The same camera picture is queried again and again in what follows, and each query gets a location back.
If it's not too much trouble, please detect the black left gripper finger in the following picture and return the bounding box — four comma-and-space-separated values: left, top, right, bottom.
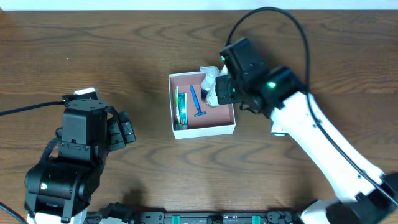
107, 119, 126, 152
119, 111, 136, 144

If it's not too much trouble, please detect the clear foam soap pump bottle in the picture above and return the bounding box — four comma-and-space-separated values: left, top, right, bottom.
200, 66, 220, 101

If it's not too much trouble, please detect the blue disposable razor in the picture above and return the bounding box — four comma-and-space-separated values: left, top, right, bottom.
190, 85, 206, 117

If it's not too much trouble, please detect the white box with pink interior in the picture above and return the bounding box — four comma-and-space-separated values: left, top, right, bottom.
169, 72, 236, 139

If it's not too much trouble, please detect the teal toothpaste tube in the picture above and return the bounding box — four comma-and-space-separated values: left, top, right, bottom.
178, 92, 188, 129

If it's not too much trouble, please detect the white bamboo print lotion tube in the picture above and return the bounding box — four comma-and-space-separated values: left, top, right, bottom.
206, 65, 228, 107

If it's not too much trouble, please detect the green white soap bar pack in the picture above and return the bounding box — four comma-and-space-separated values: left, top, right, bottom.
271, 131, 289, 136

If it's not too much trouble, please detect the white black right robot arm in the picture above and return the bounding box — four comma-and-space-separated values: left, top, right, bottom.
215, 38, 397, 223

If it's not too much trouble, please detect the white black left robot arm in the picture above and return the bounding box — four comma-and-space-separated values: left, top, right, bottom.
24, 99, 136, 223

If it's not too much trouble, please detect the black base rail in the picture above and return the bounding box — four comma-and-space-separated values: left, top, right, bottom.
83, 203, 301, 224

